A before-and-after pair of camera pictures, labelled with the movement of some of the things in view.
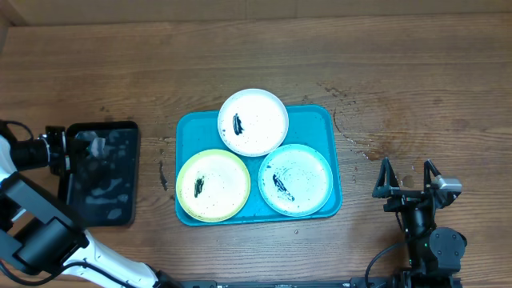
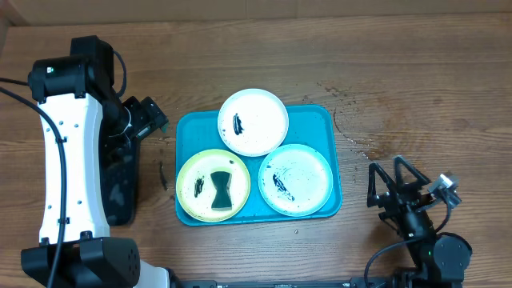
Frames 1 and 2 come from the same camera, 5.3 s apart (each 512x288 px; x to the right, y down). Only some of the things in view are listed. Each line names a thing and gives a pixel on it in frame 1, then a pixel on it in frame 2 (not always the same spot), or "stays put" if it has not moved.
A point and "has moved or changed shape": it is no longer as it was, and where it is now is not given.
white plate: (253, 122) stays put
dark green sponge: (97, 146) has moved or changed shape
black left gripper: (70, 154) → (153, 117)
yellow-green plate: (213, 186) stays put
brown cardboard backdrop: (16, 13) stays put
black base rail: (356, 282) stays put
